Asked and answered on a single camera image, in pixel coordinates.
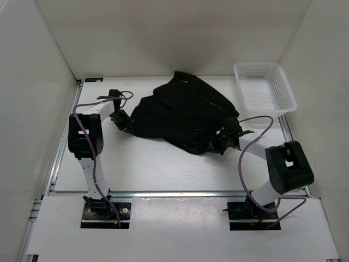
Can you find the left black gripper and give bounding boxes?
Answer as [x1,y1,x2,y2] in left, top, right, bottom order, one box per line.
[109,110,134,134]

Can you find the black shorts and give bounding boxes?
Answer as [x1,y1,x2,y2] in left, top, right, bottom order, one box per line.
[126,72,239,155]

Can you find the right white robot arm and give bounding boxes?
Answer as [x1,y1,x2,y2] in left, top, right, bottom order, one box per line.
[212,116,315,218]

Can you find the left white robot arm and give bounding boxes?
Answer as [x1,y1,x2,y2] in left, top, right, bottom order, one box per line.
[68,90,134,218]

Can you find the white plastic mesh basket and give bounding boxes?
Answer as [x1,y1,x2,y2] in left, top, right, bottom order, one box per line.
[233,62,297,117]

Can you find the aluminium right rail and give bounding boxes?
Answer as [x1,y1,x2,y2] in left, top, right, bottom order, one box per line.
[277,114,341,262]

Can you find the aluminium rail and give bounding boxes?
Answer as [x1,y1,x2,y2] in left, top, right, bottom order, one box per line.
[48,189,310,198]
[15,79,84,261]
[277,114,341,262]

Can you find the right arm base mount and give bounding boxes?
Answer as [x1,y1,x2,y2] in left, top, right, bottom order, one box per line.
[222,198,281,231]

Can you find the aluminium front rail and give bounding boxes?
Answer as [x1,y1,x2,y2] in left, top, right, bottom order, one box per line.
[48,189,310,198]

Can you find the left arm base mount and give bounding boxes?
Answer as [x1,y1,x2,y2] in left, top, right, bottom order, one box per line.
[80,196,131,229]

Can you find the aluminium left rail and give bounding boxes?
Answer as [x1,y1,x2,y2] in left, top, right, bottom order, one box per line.
[15,79,84,261]

